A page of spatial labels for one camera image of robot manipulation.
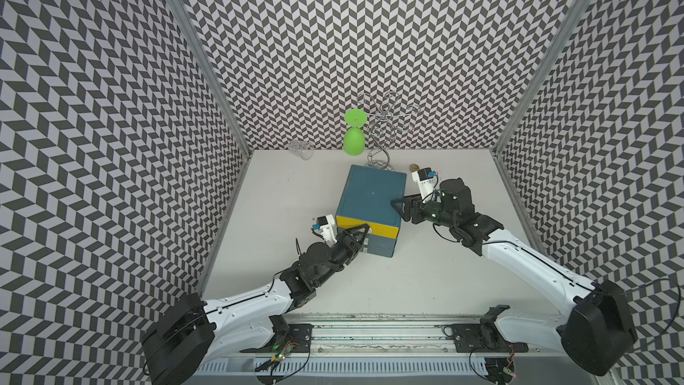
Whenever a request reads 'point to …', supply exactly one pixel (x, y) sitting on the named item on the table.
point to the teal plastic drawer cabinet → (366, 200)
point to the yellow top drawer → (375, 228)
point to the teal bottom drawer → (381, 250)
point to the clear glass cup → (302, 149)
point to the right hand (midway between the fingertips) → (398, 206)
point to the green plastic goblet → (354, 138)
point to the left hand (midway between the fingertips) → (369, 231)
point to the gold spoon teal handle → (414, 167)
